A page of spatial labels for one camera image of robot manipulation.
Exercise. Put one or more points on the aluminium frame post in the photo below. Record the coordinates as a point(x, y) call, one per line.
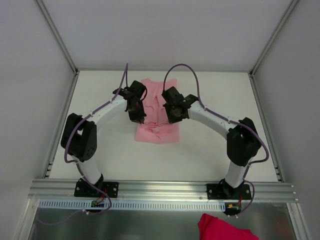
point(274, 35)
point(56, 35)

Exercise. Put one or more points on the left aluminium frame post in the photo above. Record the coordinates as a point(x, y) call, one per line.
point(56, 35)

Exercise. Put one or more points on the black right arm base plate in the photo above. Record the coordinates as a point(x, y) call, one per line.
point(221, 191)

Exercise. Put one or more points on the red t shirt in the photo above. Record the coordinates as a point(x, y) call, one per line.
point(213, 228)

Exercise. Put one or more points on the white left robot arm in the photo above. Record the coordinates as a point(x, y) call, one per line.
point(79, 138)

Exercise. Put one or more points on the white slotted cable duct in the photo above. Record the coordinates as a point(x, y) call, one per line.
point(141, 205)

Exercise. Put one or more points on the pink t shirt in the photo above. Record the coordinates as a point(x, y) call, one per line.
point(156, 128)

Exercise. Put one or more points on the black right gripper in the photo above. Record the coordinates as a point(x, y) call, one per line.
point(175, 114)

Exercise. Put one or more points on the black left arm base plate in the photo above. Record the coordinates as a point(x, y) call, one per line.
point(84, 190)

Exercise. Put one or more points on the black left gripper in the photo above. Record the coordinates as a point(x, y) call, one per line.
point(136, 111)

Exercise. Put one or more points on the aluminium front rail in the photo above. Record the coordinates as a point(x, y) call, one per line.
point(193, 191)

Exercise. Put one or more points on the right aluminium frame post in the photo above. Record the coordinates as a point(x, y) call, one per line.
point(274, 35)

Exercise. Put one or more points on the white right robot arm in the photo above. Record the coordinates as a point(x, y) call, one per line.
point(241, 136)

